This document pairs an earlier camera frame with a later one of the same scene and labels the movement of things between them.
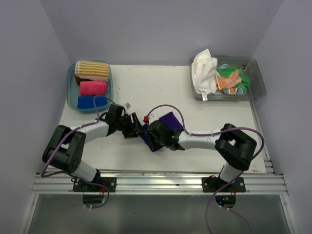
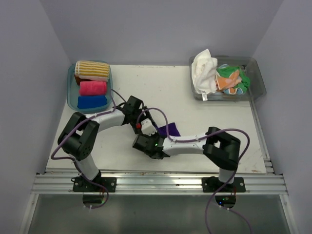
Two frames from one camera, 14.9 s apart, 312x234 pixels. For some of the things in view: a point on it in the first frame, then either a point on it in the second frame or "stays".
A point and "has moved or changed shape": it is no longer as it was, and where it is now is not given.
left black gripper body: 125,125 -> 133,122
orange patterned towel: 228,83 stays
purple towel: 170,120 has moved or changed shape
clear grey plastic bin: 250,66 stays
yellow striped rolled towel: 92,70 stays
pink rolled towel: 89,88 stays
